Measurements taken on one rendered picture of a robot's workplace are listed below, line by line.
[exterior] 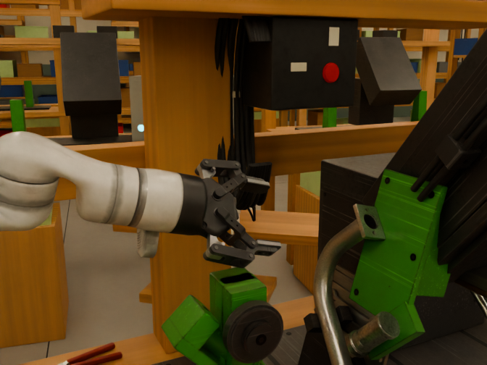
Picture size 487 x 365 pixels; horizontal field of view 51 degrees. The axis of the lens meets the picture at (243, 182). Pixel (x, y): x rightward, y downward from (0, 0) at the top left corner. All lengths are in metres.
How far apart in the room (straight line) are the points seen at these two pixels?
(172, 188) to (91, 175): 0.09
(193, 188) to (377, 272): 0.32
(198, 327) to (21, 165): 0.27
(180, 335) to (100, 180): 0.20
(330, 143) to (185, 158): 0.38
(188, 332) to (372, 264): 0.31
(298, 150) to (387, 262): 0.43
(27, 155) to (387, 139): 0.90
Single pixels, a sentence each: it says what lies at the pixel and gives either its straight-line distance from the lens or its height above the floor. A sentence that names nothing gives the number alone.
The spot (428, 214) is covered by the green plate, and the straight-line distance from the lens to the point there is 0.73.
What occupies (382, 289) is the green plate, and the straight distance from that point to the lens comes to 0.78.
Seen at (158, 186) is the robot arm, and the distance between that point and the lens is 0.59.
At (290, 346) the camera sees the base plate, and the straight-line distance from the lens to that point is 1.03.
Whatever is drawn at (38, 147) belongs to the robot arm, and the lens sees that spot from 0.56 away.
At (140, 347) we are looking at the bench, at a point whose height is 0.88.
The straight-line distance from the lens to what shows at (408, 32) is 9.04.
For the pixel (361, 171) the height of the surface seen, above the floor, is 1.24.
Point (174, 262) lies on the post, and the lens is 0.97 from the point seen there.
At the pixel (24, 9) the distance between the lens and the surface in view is 7.54.
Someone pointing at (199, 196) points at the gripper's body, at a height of 1.28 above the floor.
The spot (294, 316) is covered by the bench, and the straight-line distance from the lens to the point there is 1.17.
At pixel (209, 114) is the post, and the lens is 0.92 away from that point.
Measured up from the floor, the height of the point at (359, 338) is 1.05.
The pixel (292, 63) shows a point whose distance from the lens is 0.87.
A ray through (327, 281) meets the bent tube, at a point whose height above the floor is 1.09.
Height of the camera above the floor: 1.44
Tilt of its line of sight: 14 degrees down
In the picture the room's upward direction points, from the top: straight up
